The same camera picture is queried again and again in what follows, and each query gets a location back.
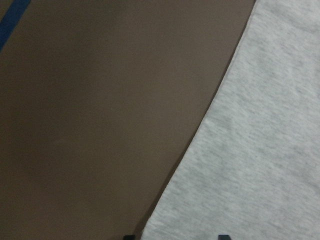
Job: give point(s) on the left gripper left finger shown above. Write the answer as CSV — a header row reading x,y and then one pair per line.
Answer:
x,y
129,237

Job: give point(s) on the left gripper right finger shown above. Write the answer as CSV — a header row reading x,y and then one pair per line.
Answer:
x,y
223,237

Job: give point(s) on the white cartoon print t-shirt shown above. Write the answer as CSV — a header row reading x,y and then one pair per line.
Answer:
x,y
252,170

